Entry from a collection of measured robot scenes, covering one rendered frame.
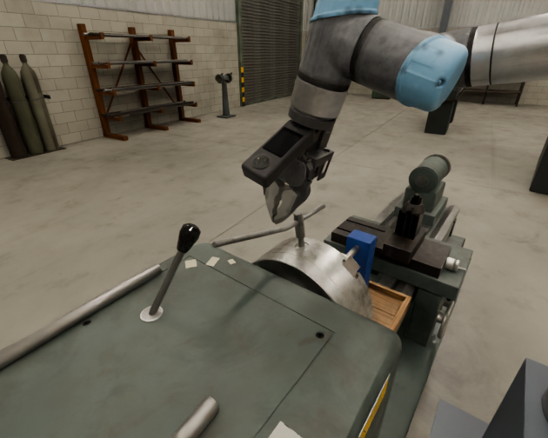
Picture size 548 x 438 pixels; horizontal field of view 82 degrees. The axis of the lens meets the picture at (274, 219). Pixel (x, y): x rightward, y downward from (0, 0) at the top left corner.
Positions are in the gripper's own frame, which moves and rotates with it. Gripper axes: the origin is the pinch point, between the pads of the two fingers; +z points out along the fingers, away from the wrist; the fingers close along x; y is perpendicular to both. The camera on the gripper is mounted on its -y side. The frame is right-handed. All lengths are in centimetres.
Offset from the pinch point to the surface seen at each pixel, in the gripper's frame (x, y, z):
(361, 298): -19.3, 14.0, 16.6
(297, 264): -5.2, 6.7, 12.5
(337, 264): -11.2, 13.9, 12.4
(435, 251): -30, 77, 33
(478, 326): -84, 167, 118
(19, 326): 152, -21, 189
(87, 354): 5.7, -32.1, 13.9
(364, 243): -10, 44, 25
